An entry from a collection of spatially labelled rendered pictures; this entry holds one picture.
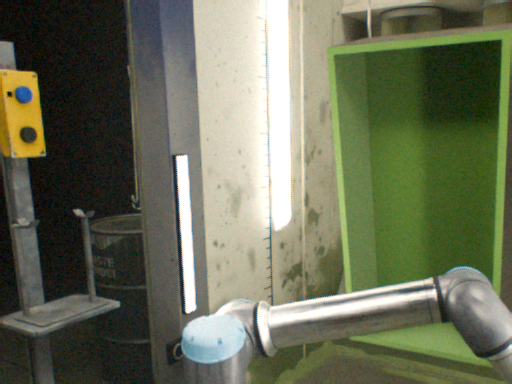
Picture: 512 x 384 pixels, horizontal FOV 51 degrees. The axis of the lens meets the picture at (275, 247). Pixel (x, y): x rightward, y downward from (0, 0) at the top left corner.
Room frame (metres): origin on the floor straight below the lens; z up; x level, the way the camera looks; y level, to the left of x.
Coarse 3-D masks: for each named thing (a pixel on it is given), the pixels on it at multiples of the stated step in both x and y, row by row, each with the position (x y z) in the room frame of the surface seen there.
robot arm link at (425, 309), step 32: (384, 288) 1.30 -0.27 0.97; (416, 288) 1.26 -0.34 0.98; (448, 288) 1.23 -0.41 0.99; (256, 320) 1.31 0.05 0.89; (288, 320) 1.30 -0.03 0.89; (320, 320) 1.28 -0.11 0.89; (352, 320) 1.26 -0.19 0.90; (384, 320) 1.25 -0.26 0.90; (416, 320) 1.24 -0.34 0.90; (448, 320) 1.23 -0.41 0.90; (256, 352) 1.30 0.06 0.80
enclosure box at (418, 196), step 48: (336, 48) 1.97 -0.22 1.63; (384, 48) 1.89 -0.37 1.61; (432, 48) 2.15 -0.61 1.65; (480, 48) 2.07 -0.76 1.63; (336, 96) 2.01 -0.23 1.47; (384, 96) 2.29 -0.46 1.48; (432, 96) 2.19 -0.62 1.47; (480, 96) 2.09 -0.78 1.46; (336, 144) 2.05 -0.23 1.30; (384, 144) 2.32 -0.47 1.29; (432, 144) 2.22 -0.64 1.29; (480, 144) 2.12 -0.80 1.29; (384, 192) 2.37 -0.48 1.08; (432, 192) 2.26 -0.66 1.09; (480, 192) 2.16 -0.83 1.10; (384, 240) 2.41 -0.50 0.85; (432, 240) 2.30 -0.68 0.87; (480, 240) 2.19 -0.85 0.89; (384, 336) 2.19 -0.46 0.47; (432, 336) 2.15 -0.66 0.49
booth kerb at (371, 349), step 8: (336, 344) 3.09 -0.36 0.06; (344, 344) 3.06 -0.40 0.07; (352, 344) 3.03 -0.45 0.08; (360, 344) 3.00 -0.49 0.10; (368, 344) 2.97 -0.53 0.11; (368, 352) 2.97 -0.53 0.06; (376, 352) 2.94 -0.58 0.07; (384, 352) 2.92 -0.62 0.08; (392, 352) 2.89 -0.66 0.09; (400, 352) 2.87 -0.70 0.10; (408, 352) 2.84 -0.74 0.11; (416, 360) 2.81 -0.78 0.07; (424, 360) 2.79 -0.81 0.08; (432, 360) 2.77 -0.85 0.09; (440, 360) 2.74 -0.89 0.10; (448, 360) 2.72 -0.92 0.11; (448, 368) 2.71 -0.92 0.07; (456, 368) 2.69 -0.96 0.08; (464, 368) 2.67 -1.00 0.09; (472, 368) 2.65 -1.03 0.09; (480, 368) 2.63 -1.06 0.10; (488, 368) 2.61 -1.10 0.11; (480, 376) 2.63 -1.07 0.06; (488, 376) 2.60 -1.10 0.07; (496, 376) 2.58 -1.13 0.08
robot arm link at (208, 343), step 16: (208, 320) 1.25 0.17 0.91; (224, 320) 1.24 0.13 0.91; (192, 336) 1.17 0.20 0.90; (208, 336) 1.16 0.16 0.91; (224, 336) 1.16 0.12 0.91; (240, 336) 1.18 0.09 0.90; (192, 352) 1.15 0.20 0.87; (208, 352) 1.14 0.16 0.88; (224, 352) 1.14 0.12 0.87; (240, 352) 1.17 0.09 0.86; (192, 368) 1.15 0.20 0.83; (208, 368) 1.13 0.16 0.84; (224, 368) 1.14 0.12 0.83; (240, 368) 1.17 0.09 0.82
